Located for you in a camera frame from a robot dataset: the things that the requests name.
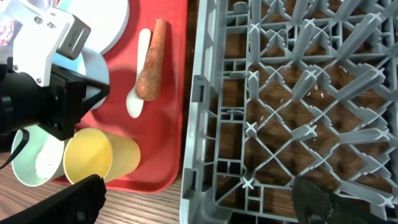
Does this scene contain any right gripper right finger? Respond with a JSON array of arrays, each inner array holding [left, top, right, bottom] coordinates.
[[291, 175, 392, 224]]

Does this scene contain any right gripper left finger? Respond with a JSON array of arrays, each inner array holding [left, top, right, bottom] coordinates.
[[1, 174, 106, 224]]

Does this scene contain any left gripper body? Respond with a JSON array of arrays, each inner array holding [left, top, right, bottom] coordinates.
[[37, 64, 86, 141]]

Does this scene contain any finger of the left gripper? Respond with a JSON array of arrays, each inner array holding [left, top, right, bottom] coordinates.
[[81, 77, 110, 115]]

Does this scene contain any yellow plastic cup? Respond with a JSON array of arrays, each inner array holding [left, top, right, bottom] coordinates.
[[63, 128, 141, 184]]

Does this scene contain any white rice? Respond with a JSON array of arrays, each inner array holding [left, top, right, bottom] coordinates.
[[35, 136, 64, 180]]

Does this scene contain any green bowl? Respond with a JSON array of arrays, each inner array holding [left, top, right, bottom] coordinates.
[[11, 126, 68, 187]]

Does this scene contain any light blue bowl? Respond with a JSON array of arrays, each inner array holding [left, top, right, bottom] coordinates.
[[52, 47, 109, 110]]

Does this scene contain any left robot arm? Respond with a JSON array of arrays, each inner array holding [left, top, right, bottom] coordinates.
[[1, 64, 110, 141]]

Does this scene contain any grey dishwasher rack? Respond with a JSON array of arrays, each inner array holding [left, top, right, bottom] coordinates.
[[180, 0, 397, 223]]

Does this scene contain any white plastic spoon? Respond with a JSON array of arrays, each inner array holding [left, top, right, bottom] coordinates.
[[126, 28, 152, 119]]

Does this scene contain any orange carrot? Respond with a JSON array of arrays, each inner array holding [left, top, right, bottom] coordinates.
[[136, 19, 167, 101]]

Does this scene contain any red serving tray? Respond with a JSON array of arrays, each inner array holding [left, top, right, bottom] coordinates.
[[76, 0, 188, 194]]

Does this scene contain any large light blue plate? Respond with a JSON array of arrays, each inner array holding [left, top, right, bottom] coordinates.
[[57, 0, 130, 55]]

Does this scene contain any clear plastic bin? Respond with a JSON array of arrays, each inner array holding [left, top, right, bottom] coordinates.
[[1, 0, 58, 57]]

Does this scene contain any left black cable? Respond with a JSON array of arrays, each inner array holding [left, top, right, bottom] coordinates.
[[0, 128, 30, 170]]

